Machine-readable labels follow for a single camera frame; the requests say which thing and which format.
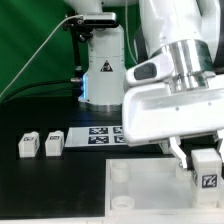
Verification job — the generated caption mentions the black camera on stand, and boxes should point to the black camera on stand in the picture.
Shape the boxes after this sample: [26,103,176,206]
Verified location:
[63,12,118,38]

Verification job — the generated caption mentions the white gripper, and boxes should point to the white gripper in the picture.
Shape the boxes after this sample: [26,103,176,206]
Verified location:
[122,77,224,170]

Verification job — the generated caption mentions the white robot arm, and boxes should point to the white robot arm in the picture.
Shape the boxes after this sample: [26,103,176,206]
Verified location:
[65,0,224,168]

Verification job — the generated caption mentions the white square table top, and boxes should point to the white square table top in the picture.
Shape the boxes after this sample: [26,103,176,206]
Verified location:
[105,158,224,224]

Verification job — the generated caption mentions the white camera cable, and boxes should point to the white camera cable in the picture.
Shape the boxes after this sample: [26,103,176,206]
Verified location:
[0,14,84,100]

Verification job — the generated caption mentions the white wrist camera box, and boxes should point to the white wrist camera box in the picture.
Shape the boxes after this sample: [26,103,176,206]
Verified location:
[125,53,174,87]

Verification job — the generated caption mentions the white sheet with tag markers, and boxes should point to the white sheet with tag markers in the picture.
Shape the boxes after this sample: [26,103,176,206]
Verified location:
[65,126,125,147]

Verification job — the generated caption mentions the black camera stand pole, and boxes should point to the black camera stand pole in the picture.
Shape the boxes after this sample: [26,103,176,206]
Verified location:
[71,28,83,99]

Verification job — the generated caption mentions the black cables on table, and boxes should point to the black cables on table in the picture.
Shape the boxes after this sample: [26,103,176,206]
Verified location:
[0,79,83,107]

